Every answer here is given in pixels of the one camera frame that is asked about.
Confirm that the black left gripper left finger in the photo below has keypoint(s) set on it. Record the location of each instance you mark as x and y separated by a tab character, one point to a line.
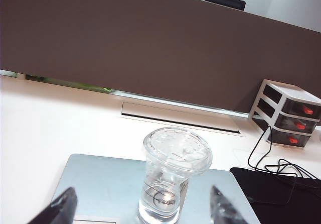
62	209

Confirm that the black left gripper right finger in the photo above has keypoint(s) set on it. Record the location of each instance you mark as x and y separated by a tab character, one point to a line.
223	209

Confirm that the clear plastic cup with lid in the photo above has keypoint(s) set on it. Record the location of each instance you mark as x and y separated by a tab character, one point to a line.
160	183

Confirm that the silver Dell laptop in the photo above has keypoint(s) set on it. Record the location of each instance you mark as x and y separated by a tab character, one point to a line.
105	178

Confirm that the black mouse pad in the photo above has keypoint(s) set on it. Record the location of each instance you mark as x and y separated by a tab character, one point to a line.
276	209

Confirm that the green object behind divider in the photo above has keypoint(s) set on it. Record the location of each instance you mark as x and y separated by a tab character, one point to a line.
105	89

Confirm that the grey desk partition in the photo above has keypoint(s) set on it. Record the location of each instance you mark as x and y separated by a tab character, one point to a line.
125	45

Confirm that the aluminium divider base rail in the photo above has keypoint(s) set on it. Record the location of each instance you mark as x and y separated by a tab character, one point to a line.
175	101

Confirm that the white drawer organizer frame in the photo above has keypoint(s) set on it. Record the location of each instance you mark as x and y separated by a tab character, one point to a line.
283	88

